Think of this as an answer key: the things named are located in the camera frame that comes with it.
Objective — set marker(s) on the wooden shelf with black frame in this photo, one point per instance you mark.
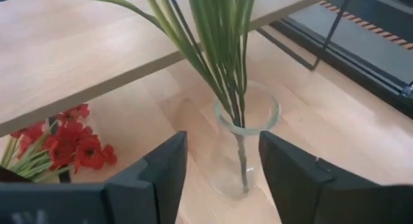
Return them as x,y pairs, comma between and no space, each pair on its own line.
80,49

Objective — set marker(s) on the black aluminium rig frame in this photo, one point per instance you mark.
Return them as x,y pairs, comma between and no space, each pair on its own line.
371,85

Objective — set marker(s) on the clear glass vase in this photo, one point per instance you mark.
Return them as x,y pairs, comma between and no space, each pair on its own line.
258,114

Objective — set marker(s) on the red artificial flower stem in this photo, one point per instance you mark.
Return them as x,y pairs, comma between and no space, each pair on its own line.
87,153

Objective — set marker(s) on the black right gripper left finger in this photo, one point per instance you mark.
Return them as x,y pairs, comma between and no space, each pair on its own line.
96,204

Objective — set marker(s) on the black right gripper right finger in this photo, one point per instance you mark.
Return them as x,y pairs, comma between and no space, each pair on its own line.
322,204

